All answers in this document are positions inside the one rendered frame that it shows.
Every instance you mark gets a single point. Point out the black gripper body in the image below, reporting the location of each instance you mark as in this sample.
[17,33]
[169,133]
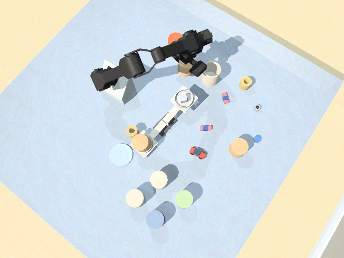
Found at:
[198,67]

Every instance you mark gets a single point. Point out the orange toy car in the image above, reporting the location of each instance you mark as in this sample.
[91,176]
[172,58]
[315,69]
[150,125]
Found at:
[194,151]

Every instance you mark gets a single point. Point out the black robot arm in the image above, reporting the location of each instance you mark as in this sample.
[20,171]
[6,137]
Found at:
[131,65]

